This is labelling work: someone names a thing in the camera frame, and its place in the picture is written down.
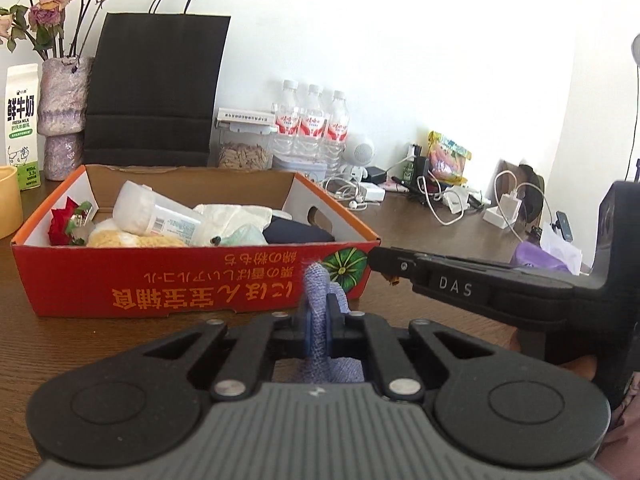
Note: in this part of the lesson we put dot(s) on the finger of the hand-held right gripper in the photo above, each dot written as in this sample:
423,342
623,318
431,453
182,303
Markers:
500,266
450,287

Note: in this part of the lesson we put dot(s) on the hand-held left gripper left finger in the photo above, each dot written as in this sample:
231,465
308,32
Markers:
295,330

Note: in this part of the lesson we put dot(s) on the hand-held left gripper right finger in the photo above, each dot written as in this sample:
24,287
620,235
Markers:
336,325

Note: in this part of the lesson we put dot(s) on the purple cloth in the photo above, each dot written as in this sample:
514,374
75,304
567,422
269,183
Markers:
317,285

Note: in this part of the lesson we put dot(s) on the small brown object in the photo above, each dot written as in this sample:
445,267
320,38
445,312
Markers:
392,280

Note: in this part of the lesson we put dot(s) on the dark navy zip pouch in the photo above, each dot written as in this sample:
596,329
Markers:
295,232

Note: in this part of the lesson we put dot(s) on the red cardboard box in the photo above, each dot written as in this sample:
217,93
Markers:
150,285

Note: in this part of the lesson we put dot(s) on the yellow and white plush toy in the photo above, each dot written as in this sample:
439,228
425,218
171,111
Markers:
125,239

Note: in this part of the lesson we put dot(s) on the translucent plastic box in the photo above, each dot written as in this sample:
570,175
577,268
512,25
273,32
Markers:
145,205

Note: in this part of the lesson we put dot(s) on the red artificial flower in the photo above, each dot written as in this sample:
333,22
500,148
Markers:
62,222

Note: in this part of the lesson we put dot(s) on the person's right hand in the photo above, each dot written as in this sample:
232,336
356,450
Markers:
570,367

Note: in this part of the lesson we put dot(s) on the purple tissue pack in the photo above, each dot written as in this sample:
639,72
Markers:
537,257

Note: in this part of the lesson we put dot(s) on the black clip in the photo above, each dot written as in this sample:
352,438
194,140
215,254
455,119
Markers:
564,225

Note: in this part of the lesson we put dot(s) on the small white charger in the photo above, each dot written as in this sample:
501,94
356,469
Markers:
455,202

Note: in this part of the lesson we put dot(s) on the pale green crumpled bag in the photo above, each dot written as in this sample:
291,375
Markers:
245,235

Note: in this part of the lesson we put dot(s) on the black pen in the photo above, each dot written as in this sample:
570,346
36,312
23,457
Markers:
407,185

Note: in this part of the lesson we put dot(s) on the yellow snack packet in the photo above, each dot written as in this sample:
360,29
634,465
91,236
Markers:
447,157

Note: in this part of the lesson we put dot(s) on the small green bottle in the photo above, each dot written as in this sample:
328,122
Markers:
411,165

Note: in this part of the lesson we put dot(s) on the black power adapter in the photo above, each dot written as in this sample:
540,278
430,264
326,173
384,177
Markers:
377,176

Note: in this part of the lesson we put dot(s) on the white round speaker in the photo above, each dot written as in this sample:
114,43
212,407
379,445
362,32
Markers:
361,150

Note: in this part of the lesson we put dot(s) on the clear seed container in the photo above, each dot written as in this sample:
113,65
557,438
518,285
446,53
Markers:
245,155

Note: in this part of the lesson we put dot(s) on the person's pink clothing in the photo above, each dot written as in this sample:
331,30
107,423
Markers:
625,440

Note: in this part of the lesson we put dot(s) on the white flat printed box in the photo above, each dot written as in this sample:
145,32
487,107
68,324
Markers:
245,115

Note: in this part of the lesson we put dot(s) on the black paper bag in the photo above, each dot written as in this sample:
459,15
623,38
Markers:
155,70

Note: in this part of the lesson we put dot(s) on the yellow mug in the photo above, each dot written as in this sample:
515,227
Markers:
9,200

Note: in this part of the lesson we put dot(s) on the purple mottled vase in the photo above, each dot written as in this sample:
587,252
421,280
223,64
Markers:
62,100

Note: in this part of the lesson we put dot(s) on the white milk carton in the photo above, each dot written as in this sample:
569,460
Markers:
22,120

